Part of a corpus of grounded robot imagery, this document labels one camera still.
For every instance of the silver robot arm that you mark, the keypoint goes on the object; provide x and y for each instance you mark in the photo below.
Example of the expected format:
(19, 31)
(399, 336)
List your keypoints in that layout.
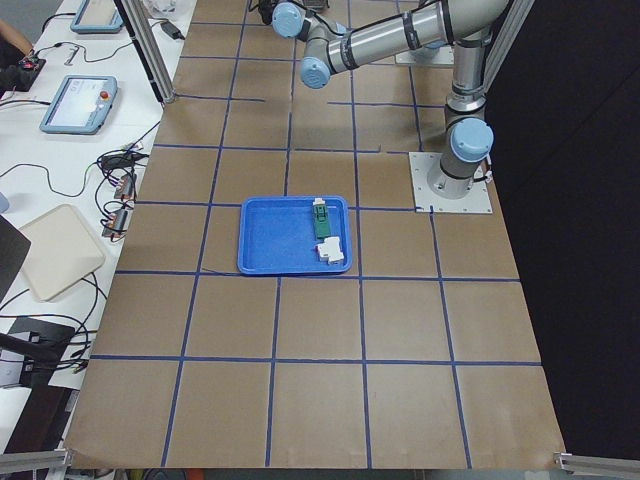
(331, 48)

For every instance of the white circuit breaker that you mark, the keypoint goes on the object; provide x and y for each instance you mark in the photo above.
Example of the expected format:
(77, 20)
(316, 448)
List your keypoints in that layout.
(330, 251)

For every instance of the beige plastic tray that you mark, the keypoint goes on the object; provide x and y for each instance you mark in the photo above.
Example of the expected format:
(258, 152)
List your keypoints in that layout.
(63, 251)

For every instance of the black power adapter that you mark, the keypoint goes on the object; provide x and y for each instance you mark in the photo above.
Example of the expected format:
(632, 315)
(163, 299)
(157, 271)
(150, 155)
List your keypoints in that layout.
(171, 30)

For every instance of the aluminium frame post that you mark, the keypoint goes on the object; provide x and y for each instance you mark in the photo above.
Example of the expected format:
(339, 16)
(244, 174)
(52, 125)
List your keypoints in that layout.
(133, 14)

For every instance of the far teach pendant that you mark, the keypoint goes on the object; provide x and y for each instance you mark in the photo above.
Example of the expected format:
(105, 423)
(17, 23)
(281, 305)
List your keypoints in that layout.
(97, 17)

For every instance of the black laptop stand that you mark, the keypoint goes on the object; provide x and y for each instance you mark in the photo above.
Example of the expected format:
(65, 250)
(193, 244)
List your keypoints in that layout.
(32, 349)

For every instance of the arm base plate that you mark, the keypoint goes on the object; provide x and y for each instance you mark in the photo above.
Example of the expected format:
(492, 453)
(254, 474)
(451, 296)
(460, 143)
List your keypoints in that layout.
(442, 57)
(436, 192)

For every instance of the near teach pendant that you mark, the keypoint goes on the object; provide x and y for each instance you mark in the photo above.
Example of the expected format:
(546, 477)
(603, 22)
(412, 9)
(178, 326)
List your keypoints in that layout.
(81, 105)

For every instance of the teach pendant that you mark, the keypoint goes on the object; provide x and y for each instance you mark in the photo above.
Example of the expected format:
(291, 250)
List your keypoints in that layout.
(97, 17)
(81, 105)

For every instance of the blue plastic tray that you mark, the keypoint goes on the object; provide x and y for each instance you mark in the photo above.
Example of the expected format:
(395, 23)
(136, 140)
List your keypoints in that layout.
(276, 236)

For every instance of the green terminal block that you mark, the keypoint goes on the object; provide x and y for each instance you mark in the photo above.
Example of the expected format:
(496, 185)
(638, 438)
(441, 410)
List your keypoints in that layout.
(321, 220)

